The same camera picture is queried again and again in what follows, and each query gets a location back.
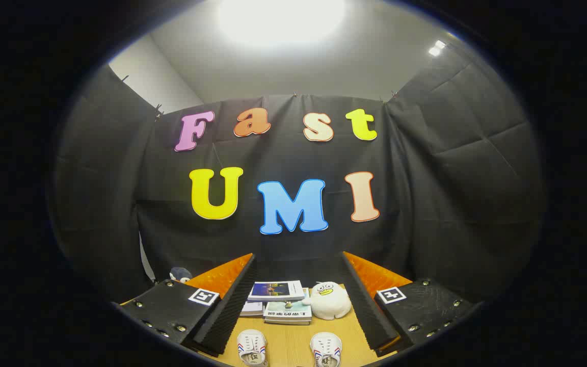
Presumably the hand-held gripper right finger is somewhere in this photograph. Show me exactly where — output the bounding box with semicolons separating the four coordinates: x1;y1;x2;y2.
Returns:
342;251;479;353

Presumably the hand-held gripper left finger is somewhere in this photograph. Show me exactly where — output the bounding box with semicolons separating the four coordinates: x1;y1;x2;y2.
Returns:
113;253;257;356

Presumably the white striped canvas shoe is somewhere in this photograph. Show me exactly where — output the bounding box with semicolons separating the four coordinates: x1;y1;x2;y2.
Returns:
236;329;269;367
310;332;342;367

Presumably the white duck plush toy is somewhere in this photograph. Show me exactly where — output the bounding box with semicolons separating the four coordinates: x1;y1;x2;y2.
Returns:
302;281;353;321

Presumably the book with blue night cover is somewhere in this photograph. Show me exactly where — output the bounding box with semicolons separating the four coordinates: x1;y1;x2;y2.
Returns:
248;280;306;302

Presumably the book with pale green cover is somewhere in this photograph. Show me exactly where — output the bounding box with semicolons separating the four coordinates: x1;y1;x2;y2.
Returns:
263;301;313;326

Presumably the black backdrop cloth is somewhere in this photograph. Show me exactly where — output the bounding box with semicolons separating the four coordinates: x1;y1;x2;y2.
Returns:
51;38;546;306

